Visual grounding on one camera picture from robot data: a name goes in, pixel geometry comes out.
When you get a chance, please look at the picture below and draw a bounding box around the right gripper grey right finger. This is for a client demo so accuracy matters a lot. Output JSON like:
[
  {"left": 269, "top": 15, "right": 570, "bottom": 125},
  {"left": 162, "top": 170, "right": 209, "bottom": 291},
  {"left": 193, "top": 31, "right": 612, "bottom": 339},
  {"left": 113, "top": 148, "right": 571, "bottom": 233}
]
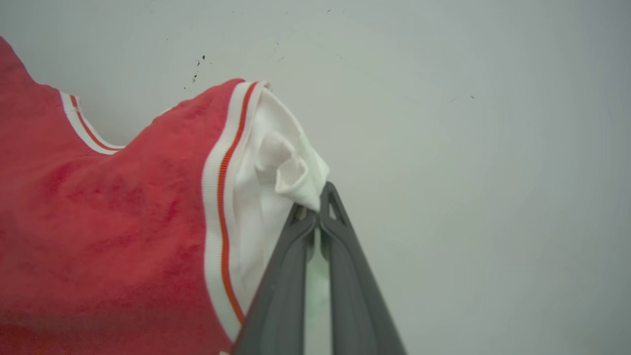
[{"left": 319, "top": 181, "right": 408, "bottom": 355}]

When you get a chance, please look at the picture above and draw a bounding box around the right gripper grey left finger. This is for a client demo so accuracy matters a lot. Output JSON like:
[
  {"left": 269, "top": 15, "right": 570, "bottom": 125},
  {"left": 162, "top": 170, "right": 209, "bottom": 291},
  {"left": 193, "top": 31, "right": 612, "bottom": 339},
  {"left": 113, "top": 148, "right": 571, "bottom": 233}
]
[{"left": 232, "top": 203, "right": 317, "bottom": 355}]

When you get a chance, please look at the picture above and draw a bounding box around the red and white garment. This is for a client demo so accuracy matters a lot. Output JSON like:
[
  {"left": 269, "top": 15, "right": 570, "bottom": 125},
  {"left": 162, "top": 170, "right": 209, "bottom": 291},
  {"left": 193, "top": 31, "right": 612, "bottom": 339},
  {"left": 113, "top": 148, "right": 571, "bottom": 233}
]
[{"left": 0, "top": 35, "right": 331, "bottom": 355}]

